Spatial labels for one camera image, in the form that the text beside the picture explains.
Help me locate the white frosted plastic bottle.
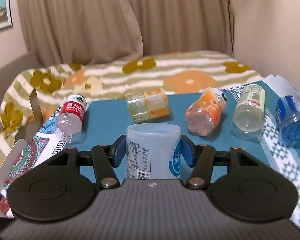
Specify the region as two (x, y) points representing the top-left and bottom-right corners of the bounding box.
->
(126, 123), (181, 180)

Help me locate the orange peach drink bottle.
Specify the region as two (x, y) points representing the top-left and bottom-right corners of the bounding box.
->
(185, 87), (227, 137)

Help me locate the red label water bottle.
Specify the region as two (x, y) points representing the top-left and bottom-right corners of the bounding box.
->
(55, 94), (87, 139)

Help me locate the teal blue patterned cloth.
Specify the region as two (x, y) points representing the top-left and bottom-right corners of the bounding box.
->
(0, 86), (300, 228)

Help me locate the green white label bottle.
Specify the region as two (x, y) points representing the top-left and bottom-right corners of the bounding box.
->
(232, 84), (266, 133)

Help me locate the orange yellow label bottle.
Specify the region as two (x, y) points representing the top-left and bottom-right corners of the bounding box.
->
(125, 88), (170, 124)

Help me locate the floral striped quilt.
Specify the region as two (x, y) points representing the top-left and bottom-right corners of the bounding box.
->
(0, 50), (262, 164)

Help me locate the blue plastic bottle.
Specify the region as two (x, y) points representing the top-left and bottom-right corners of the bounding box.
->
(275, 95), (300, 147)

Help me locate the white paper sheet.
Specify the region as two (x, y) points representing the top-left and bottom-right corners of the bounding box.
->
(263, 75), (300, 102)

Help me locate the beige curtain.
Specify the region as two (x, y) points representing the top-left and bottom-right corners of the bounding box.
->
(18, 0), (234, 66)

